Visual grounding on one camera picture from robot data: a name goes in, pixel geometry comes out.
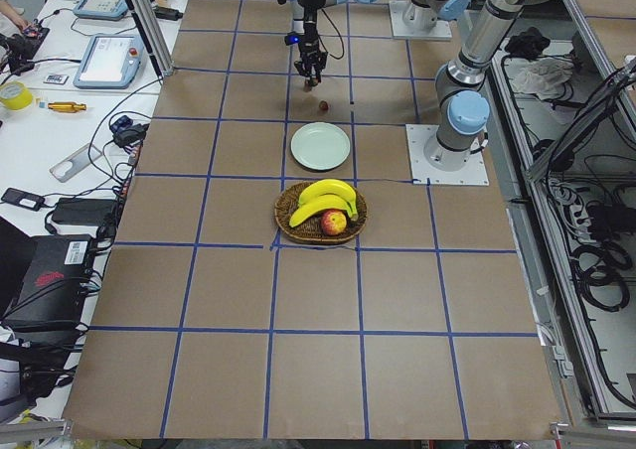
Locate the black power adapter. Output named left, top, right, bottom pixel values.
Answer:
left=51, top=198, right=116, bottom=225

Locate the brown wicker basket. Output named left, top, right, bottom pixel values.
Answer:
left=274, top=182, right=368, bottom=245

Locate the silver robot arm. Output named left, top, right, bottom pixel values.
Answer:
left=277, top=0, right=549, bottom=171
left=402, top=0, right=471, bottom=32

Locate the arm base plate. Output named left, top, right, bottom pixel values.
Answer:
left=389, top=0, right=452, bottom=41
left=405, top=124, right=489, bottom=186

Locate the metal bracket plate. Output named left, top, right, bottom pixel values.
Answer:
left=49, top=143, right=102, bottom=183

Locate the near teach pendant tablet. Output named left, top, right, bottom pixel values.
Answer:
left=73, top=34, right=145, bottom=89

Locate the far teach pendant tablet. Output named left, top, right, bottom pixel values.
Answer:
left=73, top=0, right=128, bottom=21

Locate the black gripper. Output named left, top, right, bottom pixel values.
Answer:
left=284, top=19, right=327, bottom=84

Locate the black red computer box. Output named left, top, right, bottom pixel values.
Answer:
left=1, top=234, right=95, bottom=330

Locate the yellow tape roll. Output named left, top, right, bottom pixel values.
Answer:
left=0, top=81, right=34, bottom=110

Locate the red yellow apple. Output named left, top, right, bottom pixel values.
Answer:
left=320, top=210, right=348, bottom=236

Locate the light green plate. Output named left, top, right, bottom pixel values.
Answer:
left=290, top=122, right=351, bottom=171

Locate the yellow banana bunch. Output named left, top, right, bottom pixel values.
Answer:
left=289, top=179, right=359, bottom=227

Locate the aluminium frame post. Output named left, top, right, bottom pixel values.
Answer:
left=124, top=0, right=173, bottom=78

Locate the black cloth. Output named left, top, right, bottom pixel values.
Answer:
left=504, top=27, right=551, bottom=61

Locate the teach pendant tablet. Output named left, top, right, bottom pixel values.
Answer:
left=73, top=0, right=128, bottom=21
left=73, top=34, right=145, bottom=89

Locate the white crumpled cloth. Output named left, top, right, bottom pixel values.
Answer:
left=511, top=58, right=574, bottom=100

